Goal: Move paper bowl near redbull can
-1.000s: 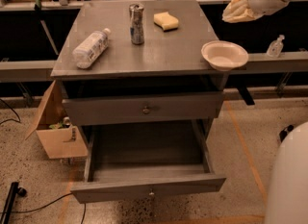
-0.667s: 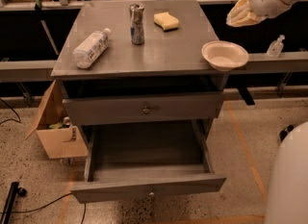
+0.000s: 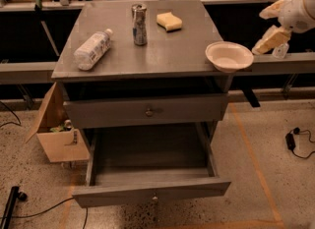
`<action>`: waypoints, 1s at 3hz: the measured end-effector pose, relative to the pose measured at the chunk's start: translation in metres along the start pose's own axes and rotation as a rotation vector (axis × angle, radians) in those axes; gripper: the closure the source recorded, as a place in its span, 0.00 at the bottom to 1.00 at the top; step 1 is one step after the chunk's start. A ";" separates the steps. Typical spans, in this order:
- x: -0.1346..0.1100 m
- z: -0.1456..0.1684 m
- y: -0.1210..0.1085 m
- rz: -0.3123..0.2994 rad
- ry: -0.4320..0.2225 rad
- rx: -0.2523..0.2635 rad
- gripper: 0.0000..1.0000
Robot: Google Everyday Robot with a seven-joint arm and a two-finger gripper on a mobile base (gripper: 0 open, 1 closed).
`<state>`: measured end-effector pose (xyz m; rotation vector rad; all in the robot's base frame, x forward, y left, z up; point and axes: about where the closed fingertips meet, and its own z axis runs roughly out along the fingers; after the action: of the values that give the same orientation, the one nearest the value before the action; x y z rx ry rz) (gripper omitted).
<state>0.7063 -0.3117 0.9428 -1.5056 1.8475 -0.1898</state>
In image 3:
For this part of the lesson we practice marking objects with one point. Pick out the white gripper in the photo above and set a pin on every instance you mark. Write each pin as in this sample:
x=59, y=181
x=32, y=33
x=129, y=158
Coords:
x=292, y=13

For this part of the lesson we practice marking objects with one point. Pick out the white paper bowl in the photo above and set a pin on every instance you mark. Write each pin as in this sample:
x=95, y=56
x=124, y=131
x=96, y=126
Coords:
x=229, y=57

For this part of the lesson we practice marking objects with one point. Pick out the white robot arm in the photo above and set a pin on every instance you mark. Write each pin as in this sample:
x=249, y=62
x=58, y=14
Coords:
x=310, y=0

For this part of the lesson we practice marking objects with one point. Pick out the silver redbull can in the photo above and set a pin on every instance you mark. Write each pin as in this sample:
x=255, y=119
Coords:
x=139, y=24

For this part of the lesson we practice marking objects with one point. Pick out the yellow sponge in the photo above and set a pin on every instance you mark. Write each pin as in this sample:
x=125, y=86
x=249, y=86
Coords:
x=169, y=22

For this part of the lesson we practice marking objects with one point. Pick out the grey wooden cabinet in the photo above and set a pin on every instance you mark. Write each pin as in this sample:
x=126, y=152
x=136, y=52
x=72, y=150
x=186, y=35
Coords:
x=172, y=63

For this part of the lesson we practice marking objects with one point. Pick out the clear plastic water bottle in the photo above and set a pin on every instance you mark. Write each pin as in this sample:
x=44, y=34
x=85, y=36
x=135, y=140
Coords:
x=88, y=54

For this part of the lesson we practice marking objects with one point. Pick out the closed grey upper drawer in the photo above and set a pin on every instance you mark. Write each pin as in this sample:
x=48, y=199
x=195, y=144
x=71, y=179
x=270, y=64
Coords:
x=122, y=112

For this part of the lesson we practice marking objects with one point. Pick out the open grey lower drawer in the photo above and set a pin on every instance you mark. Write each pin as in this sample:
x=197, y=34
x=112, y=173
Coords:
x=151, y=164

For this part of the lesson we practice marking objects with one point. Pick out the cardboard box on floor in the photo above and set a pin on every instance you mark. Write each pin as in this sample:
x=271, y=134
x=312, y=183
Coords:
x=60, y=140

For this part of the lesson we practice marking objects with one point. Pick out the black bar on floor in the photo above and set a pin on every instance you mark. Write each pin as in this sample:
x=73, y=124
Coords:
x=15, y=194

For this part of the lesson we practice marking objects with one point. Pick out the black power adapter with cable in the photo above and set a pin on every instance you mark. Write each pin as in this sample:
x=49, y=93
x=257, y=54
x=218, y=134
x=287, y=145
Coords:
x=291, y=145

